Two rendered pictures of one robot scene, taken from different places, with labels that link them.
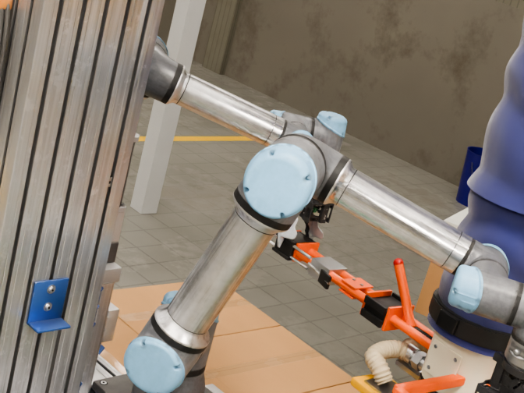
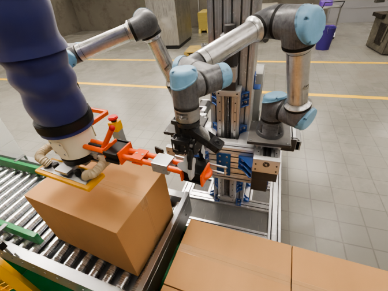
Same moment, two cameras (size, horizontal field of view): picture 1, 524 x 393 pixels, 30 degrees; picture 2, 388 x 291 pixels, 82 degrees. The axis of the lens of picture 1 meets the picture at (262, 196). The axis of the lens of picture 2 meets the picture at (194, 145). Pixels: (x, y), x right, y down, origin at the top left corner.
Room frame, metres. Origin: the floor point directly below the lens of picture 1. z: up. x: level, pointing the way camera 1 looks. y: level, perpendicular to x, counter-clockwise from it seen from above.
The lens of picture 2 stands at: (2.90, -0.32, 1.76)
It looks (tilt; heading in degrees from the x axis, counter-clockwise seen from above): 37 degrees down; 159
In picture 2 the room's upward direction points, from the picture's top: 6 degrees counter-clockwise
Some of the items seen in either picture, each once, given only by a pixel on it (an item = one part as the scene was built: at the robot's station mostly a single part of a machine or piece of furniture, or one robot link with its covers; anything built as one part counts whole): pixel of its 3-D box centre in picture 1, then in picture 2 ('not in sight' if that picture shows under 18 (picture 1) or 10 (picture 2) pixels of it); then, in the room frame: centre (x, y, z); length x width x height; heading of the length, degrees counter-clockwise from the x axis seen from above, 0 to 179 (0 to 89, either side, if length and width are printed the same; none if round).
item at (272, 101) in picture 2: not in sight; (274, 105); (2.10, 0.45, 1.20); 0.13 x 0.12 x 0.14; 11
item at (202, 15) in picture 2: not in sight; (209, 20); (-6.15, 4.35, 0.35); 1.18 x 0.84 x 0.70; 138
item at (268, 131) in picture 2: not in sight; (270, 124); (2.09, 0.45, 1.09); 0.15 x 0.15 x 0.10
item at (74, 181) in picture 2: not in sight; (67, 171); (1.97, -0.58, 1.11); 0.34 x 0.10 x 0.05; 42
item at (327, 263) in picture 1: (327, 270); (163, 163); (2.25, -0.20, 1.21); 0.07 x 0.07 x 0.04; 42
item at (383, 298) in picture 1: (387, 309); (118, 151); (2.09, -0.35, 1.22); 0.10 x 0.08 x 0.06; 132
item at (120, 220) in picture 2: not in sight; (107, 206); (1.91, -0.51, 0.75); 0.60 x 0.40 x 0.40; 42
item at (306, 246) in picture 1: (296, 245); (195, 171); (2.36, -0.12, 1.22); 0.08 x 0.07 x 0.05; 42
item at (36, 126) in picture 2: (482, 317); (64, 118); (1.90, -0.51, 1.33); 0.23 x 0.23 x 0.04
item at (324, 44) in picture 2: not in sight; (324, 37); (-1.44, 5.20, 0.28); 0.46 x 0.42 x 0.55; 139
